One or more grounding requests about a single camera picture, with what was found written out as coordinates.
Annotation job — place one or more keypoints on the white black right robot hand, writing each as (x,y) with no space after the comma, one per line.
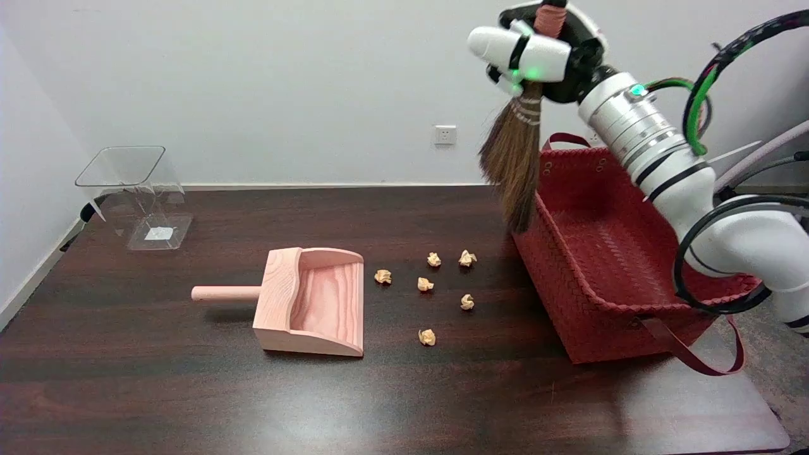
(537,54)

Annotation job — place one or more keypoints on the brown bristle hand broom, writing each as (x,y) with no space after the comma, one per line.
(515,158)

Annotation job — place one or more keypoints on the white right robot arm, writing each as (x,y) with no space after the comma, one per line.
(727,234)

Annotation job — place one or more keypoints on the pink wooden dustpan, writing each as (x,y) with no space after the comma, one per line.
(328,303)

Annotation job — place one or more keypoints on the red woven basket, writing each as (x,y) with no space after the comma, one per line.
(600,265)

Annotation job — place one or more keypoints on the grey office chair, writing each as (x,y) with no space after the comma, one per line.
(776,146)

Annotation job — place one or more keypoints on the clear acrylic container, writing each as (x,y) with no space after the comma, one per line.
(142,189)

